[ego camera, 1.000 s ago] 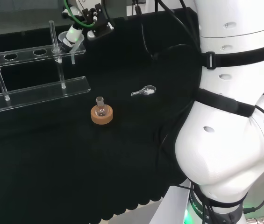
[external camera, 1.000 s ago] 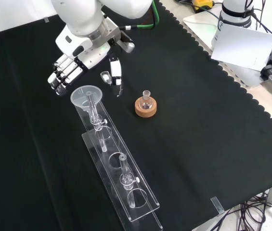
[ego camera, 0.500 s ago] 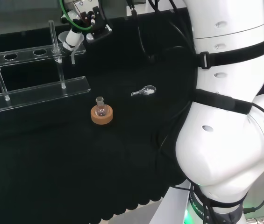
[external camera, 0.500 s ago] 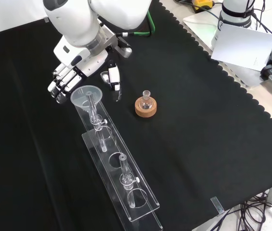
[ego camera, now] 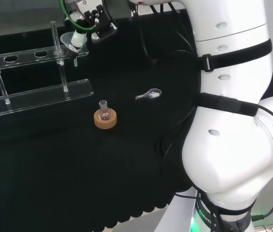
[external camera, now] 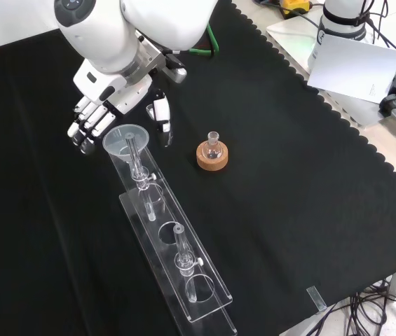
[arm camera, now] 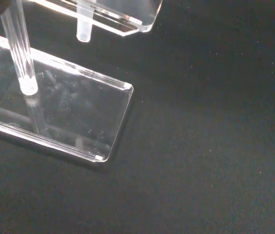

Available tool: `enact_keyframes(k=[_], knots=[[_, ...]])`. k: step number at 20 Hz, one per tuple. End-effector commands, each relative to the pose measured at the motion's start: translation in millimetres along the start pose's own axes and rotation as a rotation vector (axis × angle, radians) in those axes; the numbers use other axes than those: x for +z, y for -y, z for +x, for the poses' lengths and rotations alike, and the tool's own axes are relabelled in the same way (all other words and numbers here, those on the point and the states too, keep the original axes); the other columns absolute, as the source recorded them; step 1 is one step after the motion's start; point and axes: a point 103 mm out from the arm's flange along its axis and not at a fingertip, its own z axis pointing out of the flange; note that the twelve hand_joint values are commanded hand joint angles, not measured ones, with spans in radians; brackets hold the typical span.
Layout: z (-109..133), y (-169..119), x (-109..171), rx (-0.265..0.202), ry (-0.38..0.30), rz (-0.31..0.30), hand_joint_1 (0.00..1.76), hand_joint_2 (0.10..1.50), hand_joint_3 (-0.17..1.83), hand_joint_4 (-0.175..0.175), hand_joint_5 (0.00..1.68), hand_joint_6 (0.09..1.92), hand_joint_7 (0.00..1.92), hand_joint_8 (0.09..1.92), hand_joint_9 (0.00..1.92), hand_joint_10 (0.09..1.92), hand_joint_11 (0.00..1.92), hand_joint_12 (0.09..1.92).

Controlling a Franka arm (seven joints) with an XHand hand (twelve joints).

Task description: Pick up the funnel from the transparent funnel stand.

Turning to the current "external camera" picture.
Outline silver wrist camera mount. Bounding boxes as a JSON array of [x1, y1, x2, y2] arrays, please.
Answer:
[[135, 29, 188, 85]]

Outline clear plastic funnel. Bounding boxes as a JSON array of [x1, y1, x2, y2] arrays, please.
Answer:
[[102, 122, 151, 166]]

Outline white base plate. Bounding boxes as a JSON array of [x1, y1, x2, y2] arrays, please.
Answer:
[[266, 17, 388, 130]]

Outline black bench cloth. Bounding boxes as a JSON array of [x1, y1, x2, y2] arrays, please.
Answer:
[[0, 0, 396, 336]]

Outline black floor cables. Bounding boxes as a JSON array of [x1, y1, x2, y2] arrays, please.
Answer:
[[309, 265, 396, 336]]

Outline green cable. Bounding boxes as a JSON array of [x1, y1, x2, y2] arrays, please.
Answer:
[[189, 23, 219, 57]]

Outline clear acrylic funnel stand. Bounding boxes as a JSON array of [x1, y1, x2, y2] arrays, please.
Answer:
[[106, 132, 238, 336]]

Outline small round-bottom glass flask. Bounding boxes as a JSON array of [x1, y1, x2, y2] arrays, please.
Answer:
[[203, 131, 224, 162]]

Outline grey tape strip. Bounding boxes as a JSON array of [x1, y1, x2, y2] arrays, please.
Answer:
[[306, 286, 329, 311]]

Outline cork ring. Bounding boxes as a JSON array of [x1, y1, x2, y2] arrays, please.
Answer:
[[196, 139, 229, 172]]

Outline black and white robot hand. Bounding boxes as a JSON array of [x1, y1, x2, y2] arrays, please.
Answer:
[[66, 59, 175, 155]]

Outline yellow stop button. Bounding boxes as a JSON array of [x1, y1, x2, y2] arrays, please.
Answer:
[[280, 0, 314, 19]]

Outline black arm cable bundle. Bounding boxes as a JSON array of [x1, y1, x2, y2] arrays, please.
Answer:
[[357, 0, 396, 50]]

